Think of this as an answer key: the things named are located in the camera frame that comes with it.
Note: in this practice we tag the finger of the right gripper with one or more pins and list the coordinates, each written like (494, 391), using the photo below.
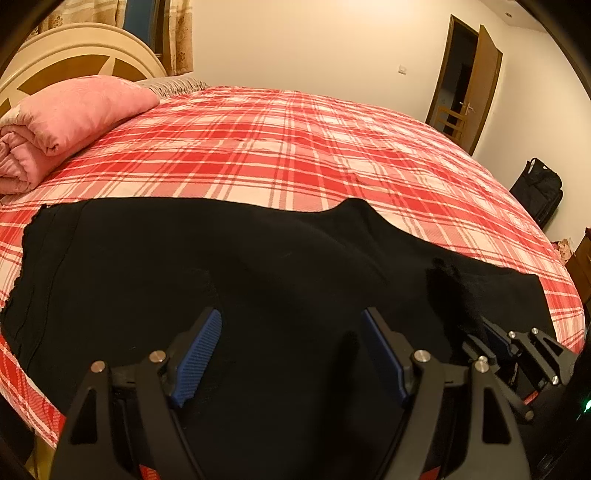
(489, 347)
(545, 355)

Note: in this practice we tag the patterned curtain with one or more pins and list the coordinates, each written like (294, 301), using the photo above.
(163, 25)

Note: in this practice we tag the black bag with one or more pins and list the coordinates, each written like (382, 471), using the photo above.
(539, 190)

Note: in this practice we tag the pink folded quilt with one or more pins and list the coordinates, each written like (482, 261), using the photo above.
(50, 126)

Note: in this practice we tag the black pants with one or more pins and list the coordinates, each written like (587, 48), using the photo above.
(291, 392)

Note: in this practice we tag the brown wooden door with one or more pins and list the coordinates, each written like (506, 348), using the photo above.
(466, 84)

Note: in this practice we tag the cream wooden headboard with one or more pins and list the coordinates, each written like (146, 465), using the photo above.
(76, 50)

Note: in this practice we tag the grey fringed blanket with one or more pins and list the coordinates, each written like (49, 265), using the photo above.
(171, 86)

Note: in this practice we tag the red plaid bed sheet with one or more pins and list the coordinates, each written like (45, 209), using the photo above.
(296, 152)

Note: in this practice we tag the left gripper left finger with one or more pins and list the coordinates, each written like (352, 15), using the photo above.
(124, 416)

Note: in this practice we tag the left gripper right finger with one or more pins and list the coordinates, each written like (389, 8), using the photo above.
(456, 422)

